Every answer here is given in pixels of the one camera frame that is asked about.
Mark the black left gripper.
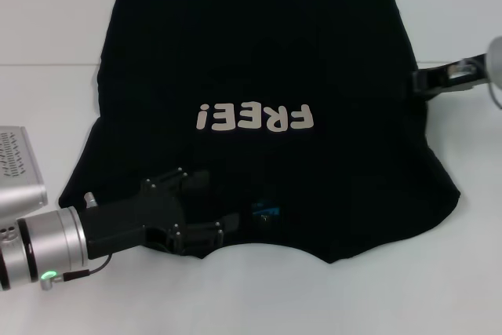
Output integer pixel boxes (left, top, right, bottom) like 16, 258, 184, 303
78, 167, 241, 260

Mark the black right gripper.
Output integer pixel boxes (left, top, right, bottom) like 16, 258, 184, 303
411, 51, 490, 101

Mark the black t-shirt with FREE print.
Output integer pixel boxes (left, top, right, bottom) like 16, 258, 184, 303
57, 0, 460, 268

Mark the right arm cable with plug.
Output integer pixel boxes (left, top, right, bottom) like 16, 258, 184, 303
488, 82, 502, 111

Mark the arm cable with plug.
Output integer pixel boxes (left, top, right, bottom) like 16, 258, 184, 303
488, 82, 502, 111
40, 254, 114, 292

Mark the left arm cable with plug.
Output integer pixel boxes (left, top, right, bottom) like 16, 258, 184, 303
40, 254, 114, 292

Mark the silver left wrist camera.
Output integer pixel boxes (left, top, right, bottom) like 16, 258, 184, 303
0, 126, 49, 217

